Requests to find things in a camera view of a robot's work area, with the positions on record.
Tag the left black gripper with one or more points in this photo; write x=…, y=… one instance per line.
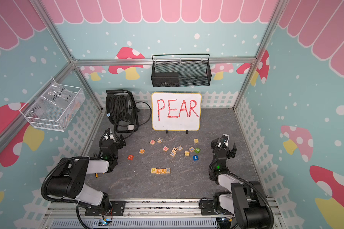
x=119, y=143

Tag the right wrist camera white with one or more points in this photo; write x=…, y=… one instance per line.
x=224, y=140

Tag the black cable reel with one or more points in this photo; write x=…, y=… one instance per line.
x=122, y=111

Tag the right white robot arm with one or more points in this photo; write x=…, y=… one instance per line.
x=244, y=204

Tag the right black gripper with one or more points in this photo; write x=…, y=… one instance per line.
x=214, y=146

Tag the white board with PEAR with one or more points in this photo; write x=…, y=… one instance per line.
x=176, y=111

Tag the black mesh wall basket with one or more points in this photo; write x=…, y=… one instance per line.
x=194, y=69

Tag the black box in basket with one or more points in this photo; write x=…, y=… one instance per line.
x=165, y=79

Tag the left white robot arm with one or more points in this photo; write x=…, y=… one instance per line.
x=65, y=183

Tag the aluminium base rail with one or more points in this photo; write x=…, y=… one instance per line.
x=184, y=213

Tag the clear plastic wall bin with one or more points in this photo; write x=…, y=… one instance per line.
x=54, y=107

